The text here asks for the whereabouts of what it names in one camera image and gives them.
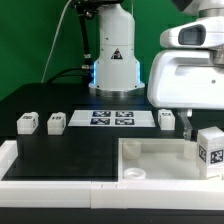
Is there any white U-shaped fence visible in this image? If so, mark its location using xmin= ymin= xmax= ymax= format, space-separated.
xmin=0 ymin=141 xmax=224 ymax=210

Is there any black cable with connector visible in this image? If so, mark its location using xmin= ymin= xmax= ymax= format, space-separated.
xmin=44 ymin=0 xmax=101 ymax=85

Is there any white cable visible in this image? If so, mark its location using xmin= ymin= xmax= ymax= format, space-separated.
xmin=40 ymin=0 xmax=74 ymax=84

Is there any white square tabletop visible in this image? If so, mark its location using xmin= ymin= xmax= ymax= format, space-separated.
xmin=118 ymin=138 xmax=224 ymax=182

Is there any white marker sheet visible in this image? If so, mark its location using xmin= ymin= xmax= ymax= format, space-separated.
xmin=69 ymin=110 xmax=155 ymax=127

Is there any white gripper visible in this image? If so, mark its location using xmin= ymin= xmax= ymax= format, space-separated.
xmin=147 ymin=50 xmax=224 ymax=140

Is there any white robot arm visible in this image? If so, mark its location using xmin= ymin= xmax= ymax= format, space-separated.
xmin=89 ymin=0 xmax=224 ymax=139

